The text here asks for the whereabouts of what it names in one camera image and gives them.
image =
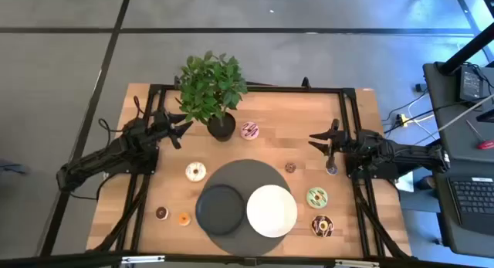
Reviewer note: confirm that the yellow power plug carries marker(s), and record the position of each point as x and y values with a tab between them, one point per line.
403	120

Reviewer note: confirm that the black aluminium table frame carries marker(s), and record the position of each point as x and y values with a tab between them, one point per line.
270	89

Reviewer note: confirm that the person's shoe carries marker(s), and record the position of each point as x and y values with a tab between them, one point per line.
425	182

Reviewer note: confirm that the pink frosted donut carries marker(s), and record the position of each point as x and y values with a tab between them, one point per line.
249	131

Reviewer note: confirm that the green frosted donut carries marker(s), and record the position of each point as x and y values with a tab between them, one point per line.
312	198

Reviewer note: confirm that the chocolate sprinkled donut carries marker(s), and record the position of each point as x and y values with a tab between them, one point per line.
316	226

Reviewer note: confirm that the small blue donut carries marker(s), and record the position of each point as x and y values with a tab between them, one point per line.
332	171

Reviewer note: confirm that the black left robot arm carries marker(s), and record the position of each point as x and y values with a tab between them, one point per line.
96	160

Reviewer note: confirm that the green leafy plant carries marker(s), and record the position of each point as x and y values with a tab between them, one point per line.
210	86

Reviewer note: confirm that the dark grey side desk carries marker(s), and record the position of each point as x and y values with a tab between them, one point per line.
459	152

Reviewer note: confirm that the black pole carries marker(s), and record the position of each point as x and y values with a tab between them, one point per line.
469	48

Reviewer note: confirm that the grey round woven placemat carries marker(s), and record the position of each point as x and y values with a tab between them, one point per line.
239	171

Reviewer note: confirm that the black electronics box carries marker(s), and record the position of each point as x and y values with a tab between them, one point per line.
471	84

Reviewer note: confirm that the black laptop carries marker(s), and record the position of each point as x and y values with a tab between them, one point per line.
474	202

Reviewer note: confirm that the small orange donut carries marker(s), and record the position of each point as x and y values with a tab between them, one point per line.
181	219

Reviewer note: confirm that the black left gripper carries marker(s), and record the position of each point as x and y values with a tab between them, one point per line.
164	127

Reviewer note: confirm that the small brown donut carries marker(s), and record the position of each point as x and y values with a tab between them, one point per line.
287	167

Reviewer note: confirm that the white plate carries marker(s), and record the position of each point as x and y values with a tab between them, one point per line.
272	211

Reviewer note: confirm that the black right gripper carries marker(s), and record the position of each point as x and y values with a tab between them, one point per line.
336	142

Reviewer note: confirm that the white frosted donut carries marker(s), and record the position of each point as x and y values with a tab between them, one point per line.
191	173

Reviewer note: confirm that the small chocolate donut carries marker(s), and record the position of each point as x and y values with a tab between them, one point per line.
159	213

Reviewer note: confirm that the black plant pot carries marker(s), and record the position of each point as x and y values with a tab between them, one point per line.
222	131

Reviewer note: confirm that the black plate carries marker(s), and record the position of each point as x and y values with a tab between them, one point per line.
220	210

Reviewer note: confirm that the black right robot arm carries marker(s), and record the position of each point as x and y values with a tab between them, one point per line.
405	156

